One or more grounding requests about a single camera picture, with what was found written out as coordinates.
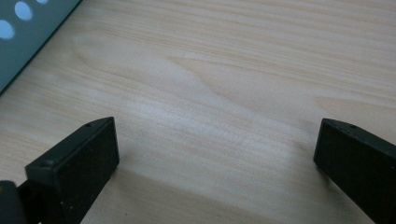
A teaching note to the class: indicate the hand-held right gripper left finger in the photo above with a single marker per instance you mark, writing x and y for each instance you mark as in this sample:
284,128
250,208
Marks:
77,161

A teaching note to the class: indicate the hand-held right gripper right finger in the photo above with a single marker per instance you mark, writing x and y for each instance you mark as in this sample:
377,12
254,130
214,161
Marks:
358,168

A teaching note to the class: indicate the teal mat with pale dots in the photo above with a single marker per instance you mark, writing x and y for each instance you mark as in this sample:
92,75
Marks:
28,34

